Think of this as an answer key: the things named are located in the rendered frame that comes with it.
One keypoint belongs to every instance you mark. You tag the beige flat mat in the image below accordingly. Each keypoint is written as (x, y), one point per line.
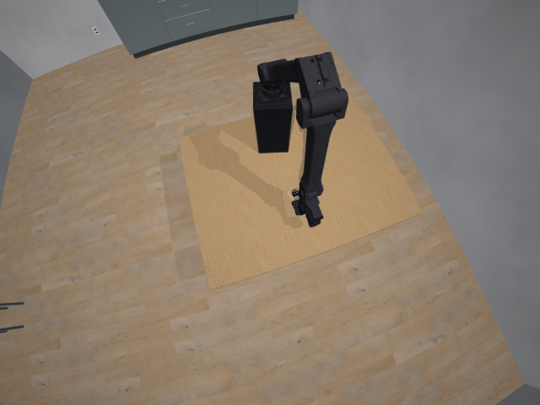
(289, 209)

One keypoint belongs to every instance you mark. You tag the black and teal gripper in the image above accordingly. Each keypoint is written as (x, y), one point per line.
(295, 204)

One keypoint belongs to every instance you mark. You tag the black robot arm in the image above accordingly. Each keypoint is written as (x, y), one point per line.
(316, 101)

